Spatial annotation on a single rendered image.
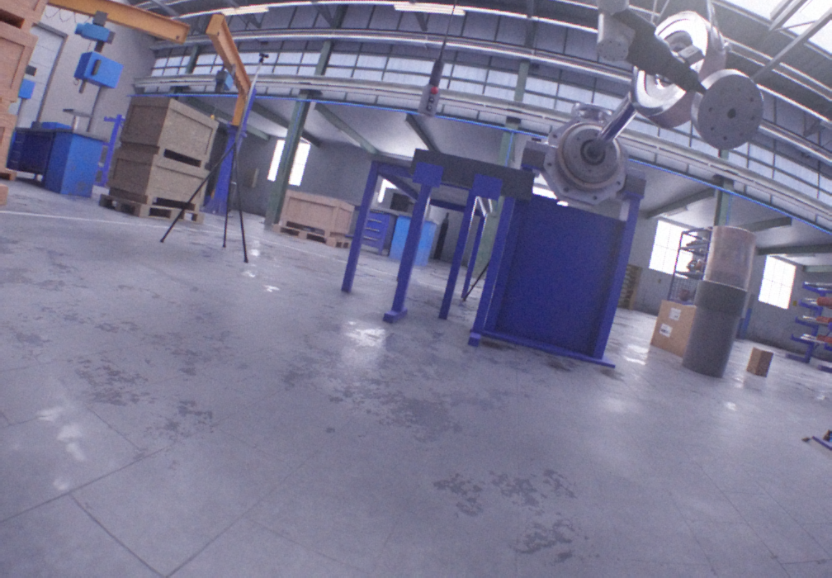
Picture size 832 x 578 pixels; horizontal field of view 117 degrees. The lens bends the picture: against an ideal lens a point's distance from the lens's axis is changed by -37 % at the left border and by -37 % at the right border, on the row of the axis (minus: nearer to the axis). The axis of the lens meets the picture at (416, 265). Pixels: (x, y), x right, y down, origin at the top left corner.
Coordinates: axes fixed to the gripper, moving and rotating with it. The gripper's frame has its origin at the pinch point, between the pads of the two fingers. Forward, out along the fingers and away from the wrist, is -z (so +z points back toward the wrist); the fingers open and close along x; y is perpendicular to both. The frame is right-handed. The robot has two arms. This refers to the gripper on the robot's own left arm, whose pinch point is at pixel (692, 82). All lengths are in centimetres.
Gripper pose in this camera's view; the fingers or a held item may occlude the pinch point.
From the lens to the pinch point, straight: 102.0
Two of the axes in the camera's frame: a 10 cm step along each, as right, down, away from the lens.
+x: -1.2, 6.9, -7.2
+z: -9.4, -3.1, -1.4
